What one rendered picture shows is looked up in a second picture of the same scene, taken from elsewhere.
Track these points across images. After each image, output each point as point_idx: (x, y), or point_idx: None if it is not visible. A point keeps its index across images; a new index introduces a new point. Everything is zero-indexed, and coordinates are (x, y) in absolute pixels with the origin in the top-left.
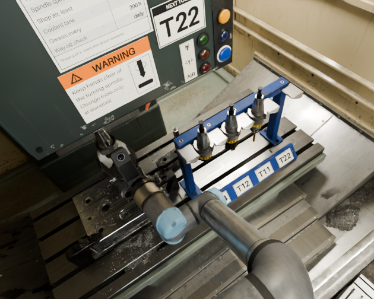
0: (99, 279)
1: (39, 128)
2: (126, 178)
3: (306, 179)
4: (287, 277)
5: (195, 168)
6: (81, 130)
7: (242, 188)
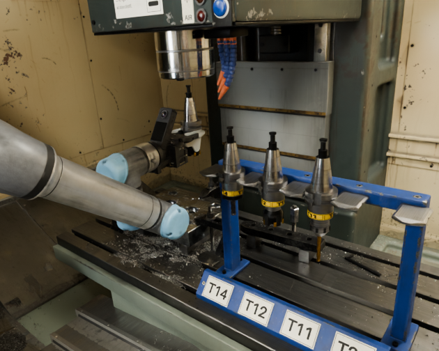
0: (101, 239)
1: (97, 3)
2: (152, 135)
3: None
4: None
5: (267, 267)
6: (113, 22)
7: (251, 310)
